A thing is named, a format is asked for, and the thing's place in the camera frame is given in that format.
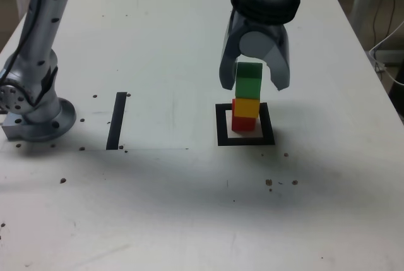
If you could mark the green cube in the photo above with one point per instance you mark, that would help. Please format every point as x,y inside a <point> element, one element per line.
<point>249,84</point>

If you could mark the red cube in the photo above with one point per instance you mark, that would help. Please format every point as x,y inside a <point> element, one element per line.
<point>243,124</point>

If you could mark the yellow cube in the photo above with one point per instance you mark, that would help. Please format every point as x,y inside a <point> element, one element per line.
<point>247,108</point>

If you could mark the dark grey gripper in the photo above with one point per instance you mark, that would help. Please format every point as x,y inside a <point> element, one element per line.
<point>265,27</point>

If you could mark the black tape square outline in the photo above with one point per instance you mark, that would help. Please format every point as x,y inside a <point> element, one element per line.
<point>221,125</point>

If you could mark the black tape strip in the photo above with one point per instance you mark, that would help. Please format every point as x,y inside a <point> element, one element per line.
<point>116,119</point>

